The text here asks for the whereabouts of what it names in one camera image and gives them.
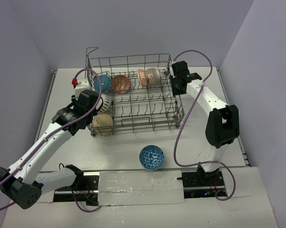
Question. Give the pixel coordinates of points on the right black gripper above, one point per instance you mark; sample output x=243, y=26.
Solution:
x=175, y=91

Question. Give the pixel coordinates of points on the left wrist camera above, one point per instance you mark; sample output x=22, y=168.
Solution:
x=79, y=86

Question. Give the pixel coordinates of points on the plain blue bowl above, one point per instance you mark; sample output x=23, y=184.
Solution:
x=104, y=85

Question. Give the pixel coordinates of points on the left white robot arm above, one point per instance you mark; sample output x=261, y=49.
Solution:
x=22, y=181

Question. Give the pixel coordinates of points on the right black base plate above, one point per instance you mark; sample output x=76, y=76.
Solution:
x=195, y=187

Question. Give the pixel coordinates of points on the red patterned bowl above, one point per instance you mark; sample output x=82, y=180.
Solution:
x=120, y=84

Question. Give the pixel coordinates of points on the grey wire dish rack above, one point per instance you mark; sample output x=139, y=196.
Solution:
x=138, y=109

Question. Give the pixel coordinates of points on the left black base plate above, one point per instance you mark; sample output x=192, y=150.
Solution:
x=86, y=192

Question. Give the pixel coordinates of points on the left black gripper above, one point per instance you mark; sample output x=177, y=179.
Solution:
x=95, y=104

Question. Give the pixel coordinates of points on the orange floral bowl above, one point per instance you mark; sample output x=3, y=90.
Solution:
x=143, y=78

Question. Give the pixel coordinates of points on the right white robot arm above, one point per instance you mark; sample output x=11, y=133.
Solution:
x=222, y=126

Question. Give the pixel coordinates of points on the blue patterned bowl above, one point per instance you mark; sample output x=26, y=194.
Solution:
x=151, y=157

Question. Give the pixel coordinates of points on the grey patterned bowl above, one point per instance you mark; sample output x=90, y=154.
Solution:
x=154, y=76

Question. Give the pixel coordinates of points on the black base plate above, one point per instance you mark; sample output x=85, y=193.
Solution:
x=195, y=187
x=86, y=192

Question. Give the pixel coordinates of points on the yellow bowl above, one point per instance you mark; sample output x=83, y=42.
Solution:
x=102, y=124

